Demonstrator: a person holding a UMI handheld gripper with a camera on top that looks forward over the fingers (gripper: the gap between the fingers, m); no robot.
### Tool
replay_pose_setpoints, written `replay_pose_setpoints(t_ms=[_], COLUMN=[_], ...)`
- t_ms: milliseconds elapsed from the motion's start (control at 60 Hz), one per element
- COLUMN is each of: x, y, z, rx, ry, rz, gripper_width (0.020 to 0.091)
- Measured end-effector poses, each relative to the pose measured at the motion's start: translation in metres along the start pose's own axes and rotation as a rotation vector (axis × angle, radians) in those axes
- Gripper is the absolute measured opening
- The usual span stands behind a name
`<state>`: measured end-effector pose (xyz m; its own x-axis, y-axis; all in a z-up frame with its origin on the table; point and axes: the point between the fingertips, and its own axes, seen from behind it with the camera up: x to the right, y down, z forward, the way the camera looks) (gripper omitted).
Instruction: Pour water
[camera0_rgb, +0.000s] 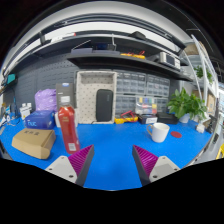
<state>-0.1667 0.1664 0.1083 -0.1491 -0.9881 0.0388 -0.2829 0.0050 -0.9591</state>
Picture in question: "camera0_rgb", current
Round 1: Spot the white ceramic mug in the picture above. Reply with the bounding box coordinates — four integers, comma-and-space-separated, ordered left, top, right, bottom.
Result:
146, 122, 171, 144

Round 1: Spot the black box with white label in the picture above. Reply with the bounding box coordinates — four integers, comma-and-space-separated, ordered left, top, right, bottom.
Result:
137, 113, 159, 125

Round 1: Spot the white power adapter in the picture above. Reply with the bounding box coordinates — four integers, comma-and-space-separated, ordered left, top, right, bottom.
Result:
195, 123, 206, 134

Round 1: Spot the yellow multimeter with red leads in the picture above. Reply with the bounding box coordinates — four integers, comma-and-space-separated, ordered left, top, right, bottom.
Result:
114, 110, 139, 125

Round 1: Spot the clear organiser with coloured parts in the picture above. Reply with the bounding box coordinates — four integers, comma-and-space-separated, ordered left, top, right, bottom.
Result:
134, 95, 158, 116

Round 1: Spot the red drink bottle white cap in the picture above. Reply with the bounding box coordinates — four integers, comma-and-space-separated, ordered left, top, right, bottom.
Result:
57, 95, 81, 155

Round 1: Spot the yellow and red tool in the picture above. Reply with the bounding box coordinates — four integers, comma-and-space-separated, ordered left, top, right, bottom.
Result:
120, 50, 146, 60

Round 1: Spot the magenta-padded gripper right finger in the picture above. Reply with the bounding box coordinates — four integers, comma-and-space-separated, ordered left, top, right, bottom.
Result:
131, 144, 181, 187

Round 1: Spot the white shelf unit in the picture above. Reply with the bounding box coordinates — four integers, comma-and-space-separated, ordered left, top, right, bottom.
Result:
181, 34, 221, 134

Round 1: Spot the grey electronic device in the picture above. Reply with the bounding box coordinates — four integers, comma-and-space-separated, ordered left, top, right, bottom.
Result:
159, 51, 182, 70

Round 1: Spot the purple plastic bag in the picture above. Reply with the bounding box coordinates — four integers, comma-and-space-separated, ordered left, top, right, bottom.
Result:
34, 88, 58, 112

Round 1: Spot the small white carton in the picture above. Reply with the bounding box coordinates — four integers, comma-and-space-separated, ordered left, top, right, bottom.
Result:
19, 103, 33, 119

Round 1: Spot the black overhead bench shelf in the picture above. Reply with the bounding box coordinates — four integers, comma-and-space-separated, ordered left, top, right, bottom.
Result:
9, 31, 194, 83

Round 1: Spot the brown cardboard box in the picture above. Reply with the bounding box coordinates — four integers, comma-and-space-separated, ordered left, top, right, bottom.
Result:
11, 128, 57, 160

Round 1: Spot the dark grey product box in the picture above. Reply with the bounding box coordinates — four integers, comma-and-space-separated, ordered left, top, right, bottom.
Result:
55, 82, 76, 109

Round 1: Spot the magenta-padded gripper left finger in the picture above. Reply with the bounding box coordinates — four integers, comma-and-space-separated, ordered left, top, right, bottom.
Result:
44, 143, 96, 188

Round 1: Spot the green potted plant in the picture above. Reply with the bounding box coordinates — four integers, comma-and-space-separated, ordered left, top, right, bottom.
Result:
166, 87, 208, 124

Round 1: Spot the black zip case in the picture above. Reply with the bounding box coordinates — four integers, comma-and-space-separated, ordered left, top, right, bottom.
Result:
95, 88, 114, 123

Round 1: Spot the blue product box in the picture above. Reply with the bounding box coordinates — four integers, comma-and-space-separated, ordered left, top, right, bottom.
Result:
24, 110, 57, 130

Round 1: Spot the white pegboard tray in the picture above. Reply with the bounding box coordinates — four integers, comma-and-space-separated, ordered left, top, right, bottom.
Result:
75, 70, 118, 125

